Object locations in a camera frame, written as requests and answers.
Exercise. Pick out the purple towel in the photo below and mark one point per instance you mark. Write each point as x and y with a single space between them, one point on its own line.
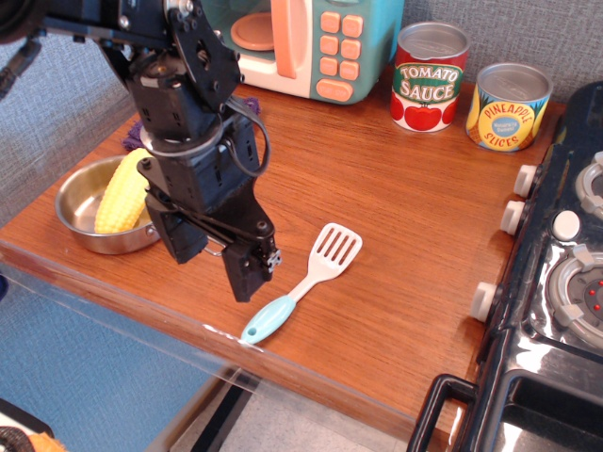
132 140

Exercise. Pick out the white and teal spatula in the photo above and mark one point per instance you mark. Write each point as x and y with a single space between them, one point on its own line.
332 253

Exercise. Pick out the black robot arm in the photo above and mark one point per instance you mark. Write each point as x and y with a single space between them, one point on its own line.
176 67

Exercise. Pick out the small steel pan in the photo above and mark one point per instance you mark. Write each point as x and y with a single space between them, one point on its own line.
77 203

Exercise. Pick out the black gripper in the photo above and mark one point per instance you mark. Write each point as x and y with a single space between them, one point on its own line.
202 189

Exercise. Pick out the tomato sauce can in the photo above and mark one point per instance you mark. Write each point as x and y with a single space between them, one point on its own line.
428 75

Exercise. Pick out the yellow pineapple slices can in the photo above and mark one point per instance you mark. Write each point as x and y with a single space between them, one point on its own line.
508 106

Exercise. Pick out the toy microwave oven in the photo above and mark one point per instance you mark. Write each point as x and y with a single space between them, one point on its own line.
329 51

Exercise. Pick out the yellow toy corn cob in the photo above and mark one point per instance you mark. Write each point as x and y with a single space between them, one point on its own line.
124 198

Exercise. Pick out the orange plush object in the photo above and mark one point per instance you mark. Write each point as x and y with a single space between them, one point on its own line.
16 440

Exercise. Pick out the black toy stove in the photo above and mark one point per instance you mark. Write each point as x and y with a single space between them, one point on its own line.
539 384

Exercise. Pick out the white stove knob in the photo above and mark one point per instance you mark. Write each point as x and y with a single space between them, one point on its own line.
482 301
511 217
524 180

